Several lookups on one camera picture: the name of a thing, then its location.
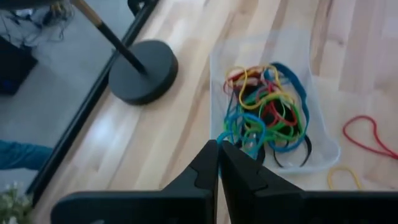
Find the green plant in black pot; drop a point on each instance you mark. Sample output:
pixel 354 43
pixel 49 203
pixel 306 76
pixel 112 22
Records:
pixel 11 202

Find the wide black rubber band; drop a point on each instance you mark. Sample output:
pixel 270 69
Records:
pixel 308 152

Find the green rubber band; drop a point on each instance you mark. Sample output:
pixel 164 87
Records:
pixel 280 132

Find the yellow rubber band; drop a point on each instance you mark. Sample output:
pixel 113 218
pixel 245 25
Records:
pixel 342 168
pixel 244 99
pixel 228 73

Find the red rubber band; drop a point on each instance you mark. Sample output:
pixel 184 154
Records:
pixel 231 81
pixel 344 130
pixel 273 115

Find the white globe lamp, black base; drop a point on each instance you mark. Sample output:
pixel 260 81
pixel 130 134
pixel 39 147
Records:
pixel 143 71

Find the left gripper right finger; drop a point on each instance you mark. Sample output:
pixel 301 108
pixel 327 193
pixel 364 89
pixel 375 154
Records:
pixel 264 202

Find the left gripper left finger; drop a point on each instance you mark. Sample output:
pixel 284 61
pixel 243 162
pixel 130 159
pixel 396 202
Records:
pixel 186 202

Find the person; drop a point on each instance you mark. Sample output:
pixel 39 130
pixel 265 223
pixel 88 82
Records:
pixel 21 154

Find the clear plastic bin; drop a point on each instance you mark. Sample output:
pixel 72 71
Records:
pixel 320 137

